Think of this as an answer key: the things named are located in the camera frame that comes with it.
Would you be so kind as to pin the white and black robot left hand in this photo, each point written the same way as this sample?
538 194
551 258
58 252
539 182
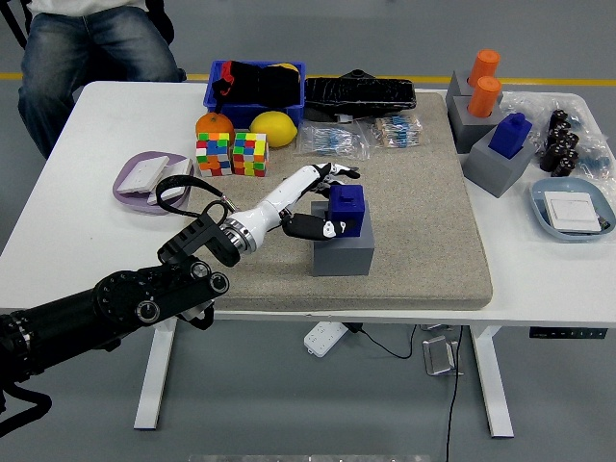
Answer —
284 197

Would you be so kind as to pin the blue square seal with knob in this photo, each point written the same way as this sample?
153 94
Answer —
349 204

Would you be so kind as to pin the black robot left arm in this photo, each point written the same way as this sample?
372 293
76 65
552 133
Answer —
120 293

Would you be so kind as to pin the grey square seal holder block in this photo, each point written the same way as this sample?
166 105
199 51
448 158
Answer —
344 257

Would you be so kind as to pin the grey tilted seal holder block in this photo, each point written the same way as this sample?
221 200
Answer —
495 173

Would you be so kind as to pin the orange cylinder seal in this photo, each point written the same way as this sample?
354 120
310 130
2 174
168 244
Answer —
485 67
483 98

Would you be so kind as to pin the blue seal with tall knob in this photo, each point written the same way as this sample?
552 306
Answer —
510 137

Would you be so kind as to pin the colourful puzzle cube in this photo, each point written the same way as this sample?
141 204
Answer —
214 155
250 154

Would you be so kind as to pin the yellow lemon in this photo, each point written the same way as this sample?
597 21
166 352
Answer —
274 129

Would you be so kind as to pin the clear bag of blue resistors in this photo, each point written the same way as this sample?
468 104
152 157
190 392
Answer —
332 140

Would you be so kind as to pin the blue plastic bin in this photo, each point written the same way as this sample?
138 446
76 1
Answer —
269 110

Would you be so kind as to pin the orange fruit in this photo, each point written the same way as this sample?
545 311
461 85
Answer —
214 125

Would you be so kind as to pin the black cloth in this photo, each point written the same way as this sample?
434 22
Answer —
269 84

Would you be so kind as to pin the black wrapped keyboard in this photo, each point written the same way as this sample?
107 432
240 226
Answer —
361 94

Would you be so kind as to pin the yellow object in bin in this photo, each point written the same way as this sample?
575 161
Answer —
289 66

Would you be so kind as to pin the clear bag of tan resistors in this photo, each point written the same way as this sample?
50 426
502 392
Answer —
397 131

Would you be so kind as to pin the grey-brown mat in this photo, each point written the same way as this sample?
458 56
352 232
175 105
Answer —
409 250

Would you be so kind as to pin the white power strip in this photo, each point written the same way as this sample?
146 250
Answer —
323 339

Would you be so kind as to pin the purple plate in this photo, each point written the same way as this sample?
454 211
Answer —
132 204

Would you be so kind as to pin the grey holder block round hole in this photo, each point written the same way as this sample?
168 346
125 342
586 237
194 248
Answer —
467 130
457 89

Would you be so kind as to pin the white table leg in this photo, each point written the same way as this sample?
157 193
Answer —
493 385
154 375

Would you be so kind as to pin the person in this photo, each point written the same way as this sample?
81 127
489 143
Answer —
96 43

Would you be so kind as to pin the light blue plate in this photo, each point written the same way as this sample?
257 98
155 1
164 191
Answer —
539 202

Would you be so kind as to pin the black capacitors cluster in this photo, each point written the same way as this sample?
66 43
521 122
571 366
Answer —
558 154

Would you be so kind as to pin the black table control panel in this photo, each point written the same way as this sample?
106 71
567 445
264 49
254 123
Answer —
568 333

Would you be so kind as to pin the clear plastic bag of parts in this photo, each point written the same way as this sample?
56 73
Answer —
597 144

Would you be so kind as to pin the small circuit part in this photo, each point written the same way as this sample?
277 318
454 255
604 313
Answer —
602 223

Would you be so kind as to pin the white wall switch panel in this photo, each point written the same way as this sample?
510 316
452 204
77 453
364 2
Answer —
142 174
180 168

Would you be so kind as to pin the silver metal bracket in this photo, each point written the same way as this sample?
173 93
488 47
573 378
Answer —
438 358

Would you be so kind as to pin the large white switch panel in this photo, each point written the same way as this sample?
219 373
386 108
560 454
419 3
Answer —
572 212

